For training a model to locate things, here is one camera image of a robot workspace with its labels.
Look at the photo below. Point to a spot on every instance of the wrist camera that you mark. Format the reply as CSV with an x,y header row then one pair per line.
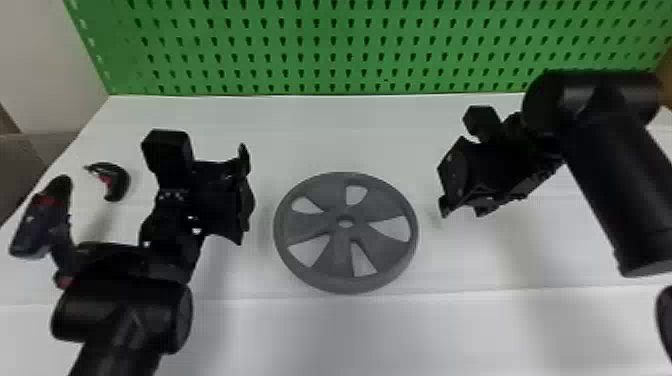
x,y
167,155
482,123

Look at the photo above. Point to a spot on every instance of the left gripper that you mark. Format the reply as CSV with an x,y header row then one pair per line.
x,y
220,194

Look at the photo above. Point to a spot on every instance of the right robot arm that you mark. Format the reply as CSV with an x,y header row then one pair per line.
x,y
614,173

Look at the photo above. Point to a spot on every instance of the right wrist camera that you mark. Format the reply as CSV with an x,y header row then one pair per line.
x,y
482,123

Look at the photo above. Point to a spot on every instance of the grey wheel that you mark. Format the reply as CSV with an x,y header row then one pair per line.
x,y
336,252

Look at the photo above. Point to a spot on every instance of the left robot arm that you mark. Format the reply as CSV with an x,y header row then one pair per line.
x,y
123,315

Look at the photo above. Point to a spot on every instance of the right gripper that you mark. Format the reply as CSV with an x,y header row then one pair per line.
x,y
506,165

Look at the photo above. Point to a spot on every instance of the curved black and red tool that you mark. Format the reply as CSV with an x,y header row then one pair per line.
x,y
114,181

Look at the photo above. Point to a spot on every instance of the drill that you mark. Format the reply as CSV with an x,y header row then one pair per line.
x,y
42,220

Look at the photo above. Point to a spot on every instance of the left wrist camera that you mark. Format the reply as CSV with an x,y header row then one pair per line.
x,y
167,155

